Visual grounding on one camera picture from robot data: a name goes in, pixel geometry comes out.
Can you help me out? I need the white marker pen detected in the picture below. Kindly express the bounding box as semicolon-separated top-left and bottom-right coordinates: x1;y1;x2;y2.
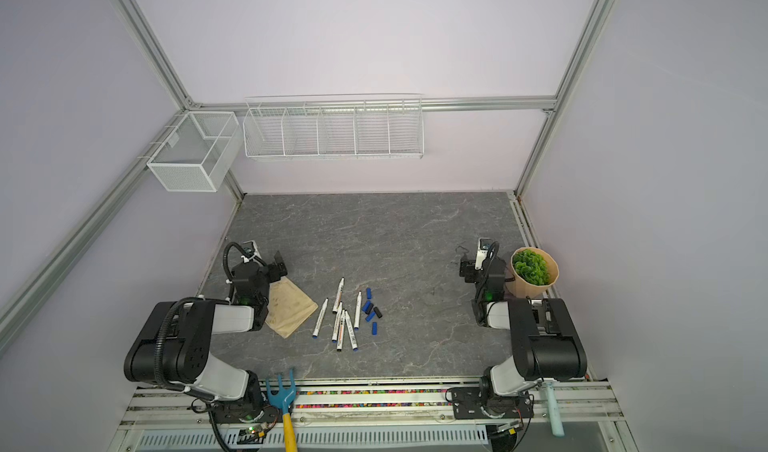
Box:
332;302;343;343
344;311;358;351
336;310;346;352
312;298;329;338
353;290;363;331
332;277;345;314

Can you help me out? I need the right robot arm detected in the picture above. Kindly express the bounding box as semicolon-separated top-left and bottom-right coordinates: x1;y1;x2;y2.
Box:
459;258;587;401

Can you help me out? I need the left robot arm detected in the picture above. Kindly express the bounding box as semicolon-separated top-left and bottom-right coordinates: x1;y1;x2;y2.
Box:
123;242;287;409

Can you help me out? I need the beige cloth glove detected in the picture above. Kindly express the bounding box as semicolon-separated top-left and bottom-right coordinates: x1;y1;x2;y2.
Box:
266;277;318;339

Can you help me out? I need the potted green plant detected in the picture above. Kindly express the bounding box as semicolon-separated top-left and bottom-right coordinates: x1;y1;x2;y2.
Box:
510;247;559;299

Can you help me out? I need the white mesh cube basket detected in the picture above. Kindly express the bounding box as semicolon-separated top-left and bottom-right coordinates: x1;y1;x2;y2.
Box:
148;111;243;193

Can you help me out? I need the light blue garden trowel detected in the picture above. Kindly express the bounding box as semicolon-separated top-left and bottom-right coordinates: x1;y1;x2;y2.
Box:
542;381;565;438

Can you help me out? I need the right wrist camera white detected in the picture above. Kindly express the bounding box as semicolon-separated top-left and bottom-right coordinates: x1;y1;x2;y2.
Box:
475;238;494;270

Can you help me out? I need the blue garden rake yellow handle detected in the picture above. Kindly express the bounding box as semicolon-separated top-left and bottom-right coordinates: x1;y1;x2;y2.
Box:
265;369;298;452

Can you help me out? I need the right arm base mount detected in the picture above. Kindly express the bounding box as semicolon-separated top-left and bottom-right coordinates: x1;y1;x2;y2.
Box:
444;386;533;420

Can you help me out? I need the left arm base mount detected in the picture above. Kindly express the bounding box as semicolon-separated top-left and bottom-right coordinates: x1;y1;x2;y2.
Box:
208;384;279;425

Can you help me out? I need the white wire wall shelf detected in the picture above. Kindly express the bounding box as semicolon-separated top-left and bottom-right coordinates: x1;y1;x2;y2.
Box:
243;94;425;160

